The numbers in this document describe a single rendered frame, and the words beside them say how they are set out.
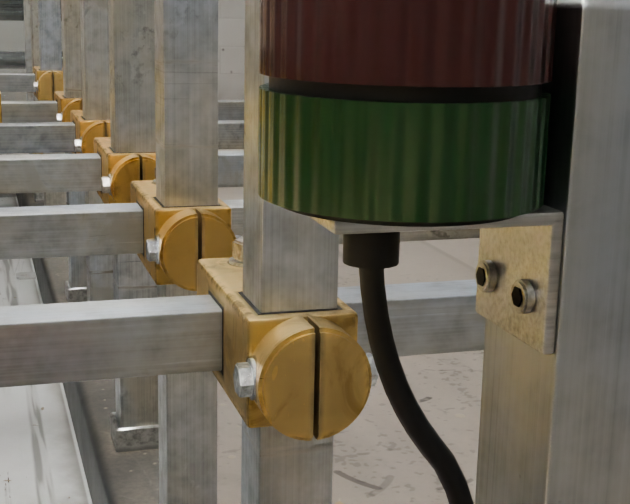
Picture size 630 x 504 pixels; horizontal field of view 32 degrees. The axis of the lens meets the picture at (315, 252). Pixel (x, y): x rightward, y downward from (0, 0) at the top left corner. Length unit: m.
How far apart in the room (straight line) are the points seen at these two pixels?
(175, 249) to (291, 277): 0.23
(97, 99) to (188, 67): 0.50
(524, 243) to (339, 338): 0.23
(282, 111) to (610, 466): 0.11
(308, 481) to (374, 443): 2.36
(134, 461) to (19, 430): 0.32
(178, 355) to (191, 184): 0.22
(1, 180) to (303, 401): 0.58
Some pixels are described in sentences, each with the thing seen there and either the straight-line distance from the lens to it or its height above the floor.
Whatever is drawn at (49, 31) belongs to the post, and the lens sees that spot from 1.96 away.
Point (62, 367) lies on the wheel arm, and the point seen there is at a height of 0.94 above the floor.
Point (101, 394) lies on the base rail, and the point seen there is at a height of 0.70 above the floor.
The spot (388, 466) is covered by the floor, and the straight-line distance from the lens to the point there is 2.75.
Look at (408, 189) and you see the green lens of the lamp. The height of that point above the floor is 1.07.
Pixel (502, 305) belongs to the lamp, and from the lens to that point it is 0.26.
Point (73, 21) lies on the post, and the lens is 1.46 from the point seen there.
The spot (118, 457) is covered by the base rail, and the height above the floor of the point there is 0.70.
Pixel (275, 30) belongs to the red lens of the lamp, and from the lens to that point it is 0.22.
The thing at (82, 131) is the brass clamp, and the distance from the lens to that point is 1.21.
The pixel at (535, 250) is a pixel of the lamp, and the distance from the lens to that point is 0.24.
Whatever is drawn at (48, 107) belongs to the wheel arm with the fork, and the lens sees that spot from 1.50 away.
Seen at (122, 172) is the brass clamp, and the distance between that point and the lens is 0.94.
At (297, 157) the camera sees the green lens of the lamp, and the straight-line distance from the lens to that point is 0.21.
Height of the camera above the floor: 1.11
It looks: 13 degrees down
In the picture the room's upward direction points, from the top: 1 degrees clockwise
